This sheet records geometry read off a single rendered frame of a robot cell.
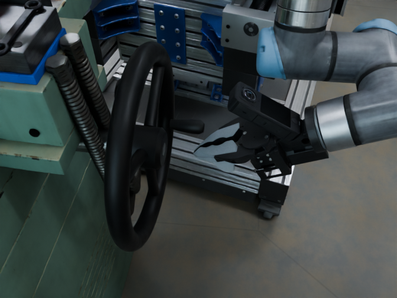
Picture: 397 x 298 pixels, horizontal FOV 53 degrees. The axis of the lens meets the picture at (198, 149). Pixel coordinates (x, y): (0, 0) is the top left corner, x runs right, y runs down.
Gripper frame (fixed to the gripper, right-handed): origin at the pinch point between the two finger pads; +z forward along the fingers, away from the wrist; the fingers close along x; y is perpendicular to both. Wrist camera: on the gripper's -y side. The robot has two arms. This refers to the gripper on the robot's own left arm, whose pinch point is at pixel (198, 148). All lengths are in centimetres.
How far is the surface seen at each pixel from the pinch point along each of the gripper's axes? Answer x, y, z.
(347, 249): 23, 86, -4
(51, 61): -10.4, -28.6, 0.2
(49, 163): -16.3, -19.8, 6.6
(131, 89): -11.3, -22.3, -6.4
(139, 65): -7.7, -22.6, -6.7
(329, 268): 16, 83, 1
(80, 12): 17.1, -23.3, 13.9
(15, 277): -23.8, -7.2, 23.3
